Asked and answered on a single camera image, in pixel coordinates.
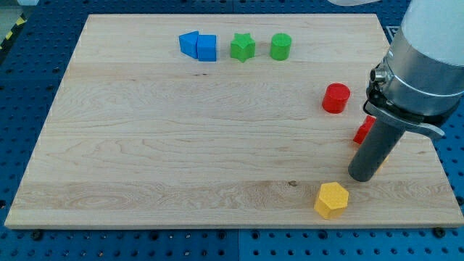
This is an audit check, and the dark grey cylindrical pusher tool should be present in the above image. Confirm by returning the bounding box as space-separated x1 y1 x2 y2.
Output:
348 120 405 182

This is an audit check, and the yellow hexagon block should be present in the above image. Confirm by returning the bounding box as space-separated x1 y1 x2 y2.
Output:
313 182 349 219

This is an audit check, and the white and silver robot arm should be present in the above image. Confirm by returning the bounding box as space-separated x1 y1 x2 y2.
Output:
348 0 463 182

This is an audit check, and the red star block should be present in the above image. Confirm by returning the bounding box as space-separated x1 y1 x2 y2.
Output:
353 115 376 144

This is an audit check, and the red cylinder block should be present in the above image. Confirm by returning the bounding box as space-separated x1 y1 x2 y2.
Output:
322 83 351 114

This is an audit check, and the green cylinder block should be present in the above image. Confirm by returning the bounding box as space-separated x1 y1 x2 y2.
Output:
270 33 292 61

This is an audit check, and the light wooden board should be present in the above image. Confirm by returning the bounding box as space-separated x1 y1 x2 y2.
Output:
5 14 463 229

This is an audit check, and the green star block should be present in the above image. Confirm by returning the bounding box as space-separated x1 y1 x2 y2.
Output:
230 33 256 62

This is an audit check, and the blue cube block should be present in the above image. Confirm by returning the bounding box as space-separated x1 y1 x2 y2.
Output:
196 35 217 62

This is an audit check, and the blue triangle block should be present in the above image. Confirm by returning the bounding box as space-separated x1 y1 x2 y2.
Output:
178 31 199 59

